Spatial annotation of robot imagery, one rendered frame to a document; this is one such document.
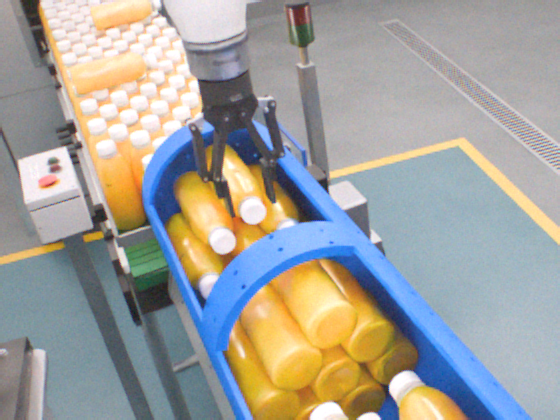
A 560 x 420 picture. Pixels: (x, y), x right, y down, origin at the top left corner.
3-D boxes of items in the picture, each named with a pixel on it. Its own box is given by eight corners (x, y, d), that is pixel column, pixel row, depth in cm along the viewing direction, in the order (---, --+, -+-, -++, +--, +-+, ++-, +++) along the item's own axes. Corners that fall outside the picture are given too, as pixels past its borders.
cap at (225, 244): (219, 224, 112) (222, 229, 110) (237, 234, 114) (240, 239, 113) (204, 243, 112) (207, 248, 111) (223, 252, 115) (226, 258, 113)
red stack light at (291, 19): (292, 27, 165) (289, 11, 163) (282, 20, 170) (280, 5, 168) (316, 21, 167) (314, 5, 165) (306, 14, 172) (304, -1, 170)
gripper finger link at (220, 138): (232, 115, 100) (223, 115, 99) (222, 185, 105) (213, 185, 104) (224, 105, 103) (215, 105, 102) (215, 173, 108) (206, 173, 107)
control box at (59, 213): (42, 245, 137) (24, 202, 132) (34, 198, 153) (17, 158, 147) (93, 228, 140) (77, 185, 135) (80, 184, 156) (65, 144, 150)
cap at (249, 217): (263, 216, 113) (267, 221, 112) (240, 222, 112) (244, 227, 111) (261, 195, 111) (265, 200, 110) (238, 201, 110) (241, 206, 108)
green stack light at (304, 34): (295, 48, 168) (292, 28, 165) (285, 40, 173) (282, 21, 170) (319, 41, 170) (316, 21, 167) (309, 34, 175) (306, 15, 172)
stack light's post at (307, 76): (346, 374, 234) (301, 68, 172) (341, 366, 237) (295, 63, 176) (357, 369, 235) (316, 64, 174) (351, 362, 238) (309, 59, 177)
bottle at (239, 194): (238, 172, 129) (274, 222, 115) (200, 181, 127) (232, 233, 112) (233, 137, 125) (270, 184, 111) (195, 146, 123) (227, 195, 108)
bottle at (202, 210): (187, 162, 125) (217, 212, 110) (217, 180, 129) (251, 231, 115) (164, 193, 126) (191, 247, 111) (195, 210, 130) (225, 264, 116)
